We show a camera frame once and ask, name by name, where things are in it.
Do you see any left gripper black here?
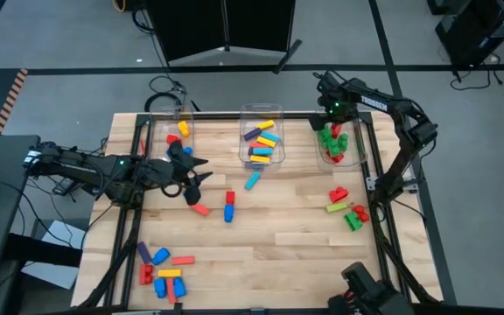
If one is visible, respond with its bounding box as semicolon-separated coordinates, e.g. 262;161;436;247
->
145;139;214;199

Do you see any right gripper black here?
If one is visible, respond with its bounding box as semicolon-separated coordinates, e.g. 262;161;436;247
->
309;71;361;133

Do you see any clear plastic bin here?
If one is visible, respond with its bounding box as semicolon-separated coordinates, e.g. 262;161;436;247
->
149;103;195;155
239;101;287;172
316;104;370;172

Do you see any black power adapter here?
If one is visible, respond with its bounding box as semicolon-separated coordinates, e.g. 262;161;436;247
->
52;177;77;197

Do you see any black folding divider screen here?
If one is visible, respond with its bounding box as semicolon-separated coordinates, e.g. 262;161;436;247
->
143;0;305;74

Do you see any black boxy device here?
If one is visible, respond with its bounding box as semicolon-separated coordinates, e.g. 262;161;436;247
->
327;261;416;315

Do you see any black equipment cabinet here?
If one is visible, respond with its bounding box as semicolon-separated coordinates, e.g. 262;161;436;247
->
425;0;504;69

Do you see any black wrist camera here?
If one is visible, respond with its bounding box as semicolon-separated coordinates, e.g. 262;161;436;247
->
184;185;203;207

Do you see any black aluminium rig frame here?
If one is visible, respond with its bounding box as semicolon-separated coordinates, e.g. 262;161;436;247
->
79;111;444;315

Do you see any black coiled floor cable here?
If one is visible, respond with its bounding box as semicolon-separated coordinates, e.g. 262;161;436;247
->
143;74;201;114

